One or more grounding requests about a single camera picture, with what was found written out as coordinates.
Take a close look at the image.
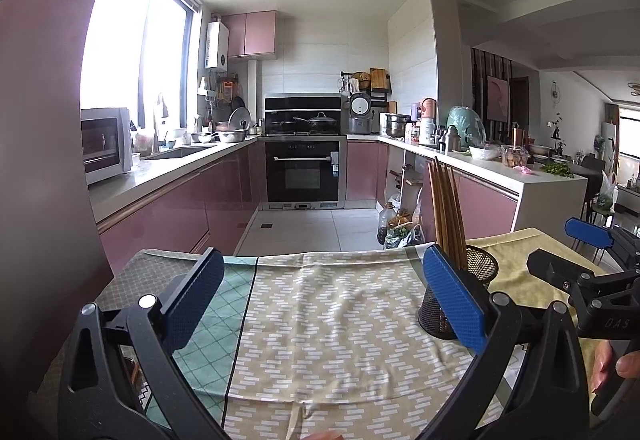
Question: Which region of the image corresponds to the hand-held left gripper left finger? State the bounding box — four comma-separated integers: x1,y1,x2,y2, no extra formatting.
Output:
57,247,228,440

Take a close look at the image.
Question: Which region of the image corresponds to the black integrated stove oven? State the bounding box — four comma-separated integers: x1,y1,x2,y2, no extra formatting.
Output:
263,93,347,211

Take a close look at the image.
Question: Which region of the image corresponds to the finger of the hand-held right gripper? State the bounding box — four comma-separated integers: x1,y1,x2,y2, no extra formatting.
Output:
564,216,640,266
526,248,608,302

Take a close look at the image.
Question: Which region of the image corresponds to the white water heater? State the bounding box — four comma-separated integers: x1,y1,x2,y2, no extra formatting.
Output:
206,21,230,71

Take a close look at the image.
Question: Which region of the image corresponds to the yellow tablecloth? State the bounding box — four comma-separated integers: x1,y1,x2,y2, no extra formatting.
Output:
467,227,621,421

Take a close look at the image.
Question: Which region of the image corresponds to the white rice cooker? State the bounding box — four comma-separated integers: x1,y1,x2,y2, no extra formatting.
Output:
348,92,375,135

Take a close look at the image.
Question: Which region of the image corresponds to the green appliance under plastic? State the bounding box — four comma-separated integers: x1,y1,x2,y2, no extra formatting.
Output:
446,106,487,147

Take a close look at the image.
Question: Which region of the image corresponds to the clear food container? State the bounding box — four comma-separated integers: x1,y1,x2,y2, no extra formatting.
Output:
501,145,527,168

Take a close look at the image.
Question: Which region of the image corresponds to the wall painting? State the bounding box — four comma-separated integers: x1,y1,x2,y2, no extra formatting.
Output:
487,75,510,121

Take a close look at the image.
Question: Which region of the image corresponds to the plastic bag of greens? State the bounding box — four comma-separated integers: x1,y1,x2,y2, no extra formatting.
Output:
385,222,426,248

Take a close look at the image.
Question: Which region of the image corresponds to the pink wall cabinet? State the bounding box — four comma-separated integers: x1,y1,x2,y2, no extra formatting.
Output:
222,10,278,60

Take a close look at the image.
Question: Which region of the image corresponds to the cooking oil bottle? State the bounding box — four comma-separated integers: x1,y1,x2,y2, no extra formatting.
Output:
377,201,398,245

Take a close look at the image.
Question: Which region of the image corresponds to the dark dining chair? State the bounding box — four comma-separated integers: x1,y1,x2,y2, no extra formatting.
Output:
580,155,603,221

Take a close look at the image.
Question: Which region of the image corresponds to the patterned beige green tablecloth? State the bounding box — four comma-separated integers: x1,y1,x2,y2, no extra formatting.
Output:
37,244,526,440

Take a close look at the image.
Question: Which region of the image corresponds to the pink base cabinet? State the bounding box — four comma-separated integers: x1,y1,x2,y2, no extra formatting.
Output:
420,165,518,246
346,141,388,202
97,140,266,276

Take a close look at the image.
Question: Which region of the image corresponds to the black mesh utensil holder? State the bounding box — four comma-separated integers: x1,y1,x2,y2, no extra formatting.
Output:
417,245,500,341

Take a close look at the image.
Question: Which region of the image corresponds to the wok with glass lid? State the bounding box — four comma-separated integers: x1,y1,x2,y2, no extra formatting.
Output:
294,112,338,131

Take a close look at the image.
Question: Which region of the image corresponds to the steel stockpot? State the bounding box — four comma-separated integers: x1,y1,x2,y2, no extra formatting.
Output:
384,113,410,138

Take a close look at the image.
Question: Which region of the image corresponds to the person's right hand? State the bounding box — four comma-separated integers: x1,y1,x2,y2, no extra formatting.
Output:
589,339,640,396

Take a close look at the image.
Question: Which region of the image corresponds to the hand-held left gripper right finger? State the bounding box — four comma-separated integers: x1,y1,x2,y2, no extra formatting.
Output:
422,244,593,440

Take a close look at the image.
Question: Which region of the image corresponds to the steel pot lid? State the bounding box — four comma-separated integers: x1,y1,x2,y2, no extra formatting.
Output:
228,106,252,131

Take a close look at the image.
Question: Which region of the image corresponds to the bundle of wooden chopsticks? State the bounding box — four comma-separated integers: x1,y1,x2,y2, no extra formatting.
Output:
426,157,468,271

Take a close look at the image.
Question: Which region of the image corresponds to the white countertop oven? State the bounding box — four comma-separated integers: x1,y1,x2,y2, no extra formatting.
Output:
81,107,133,186

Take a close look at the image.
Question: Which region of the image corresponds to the kitchen window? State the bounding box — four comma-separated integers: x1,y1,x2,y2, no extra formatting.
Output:
80,0,201,131

